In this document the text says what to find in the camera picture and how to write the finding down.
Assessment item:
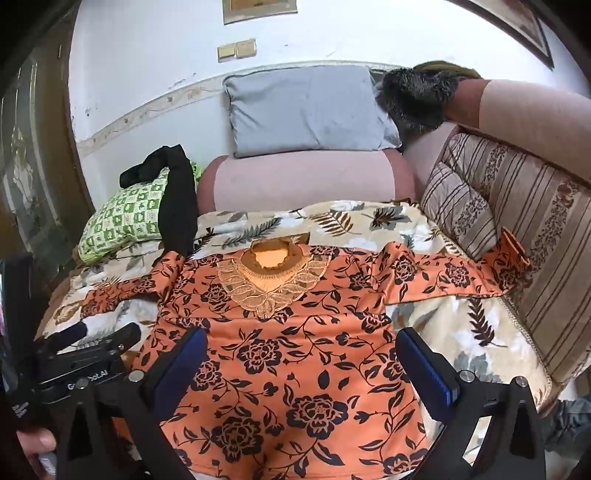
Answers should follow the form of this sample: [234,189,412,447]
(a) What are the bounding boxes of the large striped back cushion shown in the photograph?
[441,131,591,384]

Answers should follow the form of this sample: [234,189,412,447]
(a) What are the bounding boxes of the black furry cloth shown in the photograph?
[376,68,462,134]

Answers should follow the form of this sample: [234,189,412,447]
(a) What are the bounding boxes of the large framed wall picture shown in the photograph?
[450,0,555,70]

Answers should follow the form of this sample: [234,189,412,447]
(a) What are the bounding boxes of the olive cloth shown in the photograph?
[413,62,481,81]

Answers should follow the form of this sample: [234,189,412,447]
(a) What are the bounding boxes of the leaf printed blanket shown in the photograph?
[39,198,550,467]

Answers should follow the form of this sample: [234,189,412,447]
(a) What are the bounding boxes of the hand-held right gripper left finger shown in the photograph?
[55,327,209,480]

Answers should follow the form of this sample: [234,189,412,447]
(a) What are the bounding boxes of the green patterned pillow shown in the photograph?
[78,161,206,266]

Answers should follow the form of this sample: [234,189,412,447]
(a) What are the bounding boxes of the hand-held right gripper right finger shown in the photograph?
[396,327,555,480]

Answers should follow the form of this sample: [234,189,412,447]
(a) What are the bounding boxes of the small striped cushion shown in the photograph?
[420,161,499,261]

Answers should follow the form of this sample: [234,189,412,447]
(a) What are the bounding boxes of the orange floral blouse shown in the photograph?
[81,237,532,480]

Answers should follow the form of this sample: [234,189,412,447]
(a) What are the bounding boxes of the small framed wall picture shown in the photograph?
[222,0,297,25]

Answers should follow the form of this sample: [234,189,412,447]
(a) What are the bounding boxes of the grey cloth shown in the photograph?
[540,397,591,462]

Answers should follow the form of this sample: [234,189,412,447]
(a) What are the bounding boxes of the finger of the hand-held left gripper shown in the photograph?
[41,322,88,354]
[95,322,141,358]

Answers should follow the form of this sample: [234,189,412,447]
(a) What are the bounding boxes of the person's left hand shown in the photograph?
[17,427,58,478]

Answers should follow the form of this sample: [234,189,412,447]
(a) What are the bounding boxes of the wooden door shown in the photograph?
[0,41,95,273]

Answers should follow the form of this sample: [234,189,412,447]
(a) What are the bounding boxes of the grey pillow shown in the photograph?
[223,65,402,159]

